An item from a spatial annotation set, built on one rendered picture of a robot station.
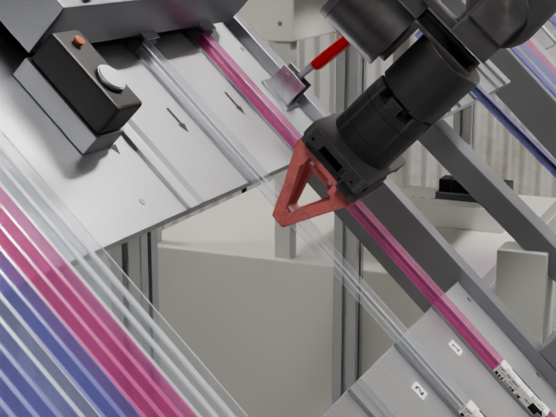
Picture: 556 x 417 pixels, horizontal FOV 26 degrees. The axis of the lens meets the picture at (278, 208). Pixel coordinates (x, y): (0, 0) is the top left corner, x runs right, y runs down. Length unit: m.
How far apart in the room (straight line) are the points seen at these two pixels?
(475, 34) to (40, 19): 0.32
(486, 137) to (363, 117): 2.95
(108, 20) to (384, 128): 0.23
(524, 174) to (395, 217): 2.72
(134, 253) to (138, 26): 0.39
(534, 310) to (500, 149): 2.45
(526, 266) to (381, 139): 0.53
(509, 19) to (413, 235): 0.34
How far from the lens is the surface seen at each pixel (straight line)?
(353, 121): 0.95
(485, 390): 1.07
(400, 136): 0.94
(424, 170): 3.95
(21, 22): 0.90
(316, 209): 0.98
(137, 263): 1.34
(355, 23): 0.92
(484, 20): 0.90
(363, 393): 0.91
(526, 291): 1.45
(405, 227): 1.18
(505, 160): 3.89
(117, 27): 0.99
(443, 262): 1.18
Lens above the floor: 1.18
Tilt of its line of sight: 13 degrees down
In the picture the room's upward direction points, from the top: straight up
